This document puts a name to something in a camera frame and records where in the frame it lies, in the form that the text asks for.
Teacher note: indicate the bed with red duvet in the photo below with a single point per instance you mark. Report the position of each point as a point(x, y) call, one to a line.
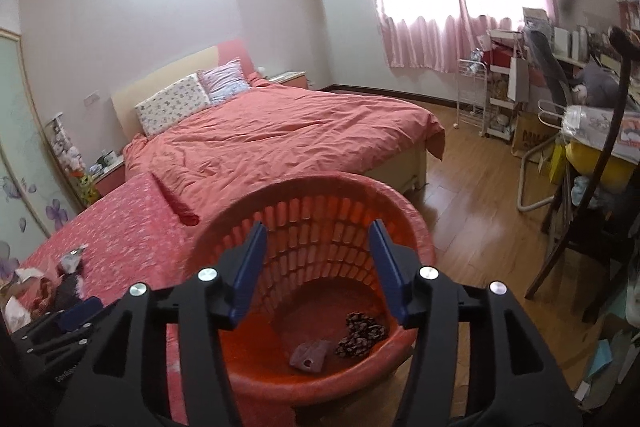
point(280, 132)

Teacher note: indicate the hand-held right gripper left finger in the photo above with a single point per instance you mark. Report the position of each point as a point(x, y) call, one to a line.
point(247, 277)

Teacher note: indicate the red plastic basket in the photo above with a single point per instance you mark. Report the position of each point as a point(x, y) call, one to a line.
point(320, 217)

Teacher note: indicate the yellow tub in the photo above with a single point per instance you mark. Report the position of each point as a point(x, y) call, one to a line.
point(585, 162)

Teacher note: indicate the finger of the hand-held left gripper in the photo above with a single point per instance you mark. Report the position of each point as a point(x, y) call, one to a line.
point(80, 311)

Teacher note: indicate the silver gold snack wrapper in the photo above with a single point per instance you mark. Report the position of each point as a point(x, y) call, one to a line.
point(72, 258)

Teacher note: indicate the red flowered blanket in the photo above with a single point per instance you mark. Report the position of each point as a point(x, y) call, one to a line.
point(125, 237)

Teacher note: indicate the wardrobe with purple flowers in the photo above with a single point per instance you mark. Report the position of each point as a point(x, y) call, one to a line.
point(20, 147)

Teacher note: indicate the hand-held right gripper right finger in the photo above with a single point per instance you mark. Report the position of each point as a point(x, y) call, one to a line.
point(387, 277)

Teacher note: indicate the pink white crumpled packet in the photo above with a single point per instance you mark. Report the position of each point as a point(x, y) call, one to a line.
point(15, 313)

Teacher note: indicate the dark crumpled wrapper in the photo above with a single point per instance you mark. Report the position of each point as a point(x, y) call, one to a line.
point(69, 289)

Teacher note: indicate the white trolley cart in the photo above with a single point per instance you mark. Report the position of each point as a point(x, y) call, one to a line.
point(502, 82)

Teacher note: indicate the dark wooden chair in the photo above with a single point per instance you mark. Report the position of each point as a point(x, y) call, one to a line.
point(607, 147)

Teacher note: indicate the brown paper bag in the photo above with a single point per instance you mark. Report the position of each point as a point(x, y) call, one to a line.
point(530, 134)

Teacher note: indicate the cluttered desk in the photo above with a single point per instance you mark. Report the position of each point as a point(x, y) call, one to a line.
point(595, 52)

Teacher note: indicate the pink nightstand with light top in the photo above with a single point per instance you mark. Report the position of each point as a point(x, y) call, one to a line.
point(289, 79)

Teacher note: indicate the pink striped pillow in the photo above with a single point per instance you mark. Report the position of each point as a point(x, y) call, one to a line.
point(225, 82)

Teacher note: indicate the grey office chair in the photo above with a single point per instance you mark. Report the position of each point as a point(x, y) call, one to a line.
point(547, 67)

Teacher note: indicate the brown pine cone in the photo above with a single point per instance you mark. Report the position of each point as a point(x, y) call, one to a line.
point(362, 334)

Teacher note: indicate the plastic wrapped bundle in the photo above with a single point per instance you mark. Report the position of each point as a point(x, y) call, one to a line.
point(590, 122)

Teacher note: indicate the pink nightstand with clutter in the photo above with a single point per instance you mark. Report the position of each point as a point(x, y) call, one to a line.
point(107, 174)

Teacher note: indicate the beige pink headboard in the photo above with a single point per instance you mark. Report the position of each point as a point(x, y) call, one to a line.
point(150, 79)

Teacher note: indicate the white floral pillow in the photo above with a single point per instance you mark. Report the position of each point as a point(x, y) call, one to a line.
point(172, 104)

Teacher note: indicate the yellow green plush toy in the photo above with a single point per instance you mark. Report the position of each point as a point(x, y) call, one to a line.
point(86, 189)

